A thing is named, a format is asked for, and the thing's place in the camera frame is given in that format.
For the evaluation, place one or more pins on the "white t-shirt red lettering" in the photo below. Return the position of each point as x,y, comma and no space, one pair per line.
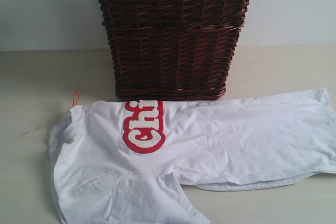
126,162

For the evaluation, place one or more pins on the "dark brown wicker basket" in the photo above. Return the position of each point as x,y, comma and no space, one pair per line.
172,49

